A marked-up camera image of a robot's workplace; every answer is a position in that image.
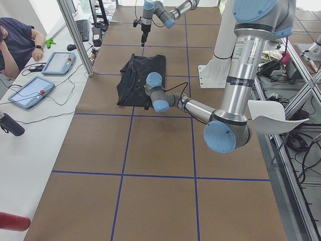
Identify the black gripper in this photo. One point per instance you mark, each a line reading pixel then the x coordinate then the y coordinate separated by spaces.
pixel 147 105
pixel 144 28

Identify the black graphic t-shirt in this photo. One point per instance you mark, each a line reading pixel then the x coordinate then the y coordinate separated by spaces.
pixel 131 88

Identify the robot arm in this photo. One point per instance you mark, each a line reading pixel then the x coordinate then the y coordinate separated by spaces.
pixel 227 128
pixel 168 18

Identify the black power adapter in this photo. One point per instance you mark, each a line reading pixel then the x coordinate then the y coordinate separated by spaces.
pixel 96 36

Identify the black keyboard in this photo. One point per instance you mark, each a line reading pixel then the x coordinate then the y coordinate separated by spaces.
pixel 83 29

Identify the black computer mouse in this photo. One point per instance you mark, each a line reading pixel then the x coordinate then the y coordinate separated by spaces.
pixel 71 47

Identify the blue teach pendant far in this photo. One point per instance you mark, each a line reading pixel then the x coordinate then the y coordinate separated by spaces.
pixel 59 63

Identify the blue teach pendant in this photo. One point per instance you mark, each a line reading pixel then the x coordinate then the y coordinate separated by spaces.
pixel 59 63
pixel 32 92

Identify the green plastic tool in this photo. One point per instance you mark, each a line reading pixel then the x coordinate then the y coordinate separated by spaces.
pixel 49 42

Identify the blue teach pendant near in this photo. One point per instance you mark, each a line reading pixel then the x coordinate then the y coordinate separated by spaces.
pixel 32 92

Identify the white plastic chair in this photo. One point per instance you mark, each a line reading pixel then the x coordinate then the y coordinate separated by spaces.
pixel 269 118

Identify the seated person in navy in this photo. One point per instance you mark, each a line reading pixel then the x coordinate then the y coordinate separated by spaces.
pixel 19 43

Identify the black water bottle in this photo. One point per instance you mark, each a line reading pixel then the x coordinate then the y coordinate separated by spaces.
pixel 9 125

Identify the red cylinder object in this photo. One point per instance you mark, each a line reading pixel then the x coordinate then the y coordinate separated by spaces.
pixel 14 222

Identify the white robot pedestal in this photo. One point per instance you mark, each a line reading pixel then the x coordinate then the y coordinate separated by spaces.
pixel 214 74

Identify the aluminium frame post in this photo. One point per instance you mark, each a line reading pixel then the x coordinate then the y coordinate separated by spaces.
pixel 70 23

